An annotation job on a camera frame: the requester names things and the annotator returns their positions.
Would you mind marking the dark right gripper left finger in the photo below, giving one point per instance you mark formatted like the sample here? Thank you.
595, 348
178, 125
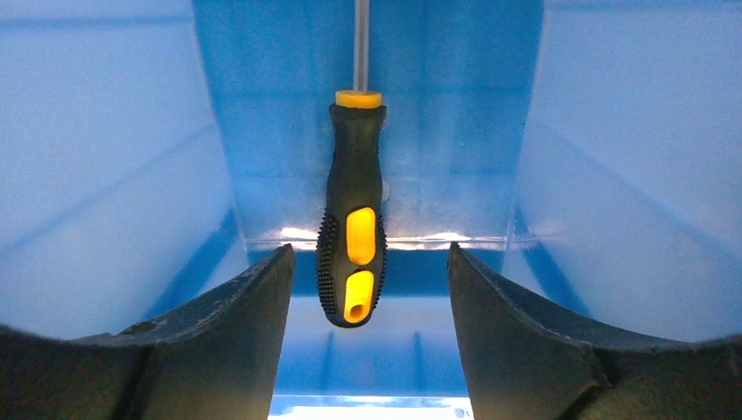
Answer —
214, 357

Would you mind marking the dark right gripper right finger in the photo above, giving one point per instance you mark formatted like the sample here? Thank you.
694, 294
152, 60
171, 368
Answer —
525, 357

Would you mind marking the black yellow screwdriver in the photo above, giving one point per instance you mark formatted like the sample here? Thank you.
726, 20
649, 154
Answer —
351, 247

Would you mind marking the blue plastic bin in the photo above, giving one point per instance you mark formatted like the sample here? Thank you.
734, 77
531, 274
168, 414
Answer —
589, 151

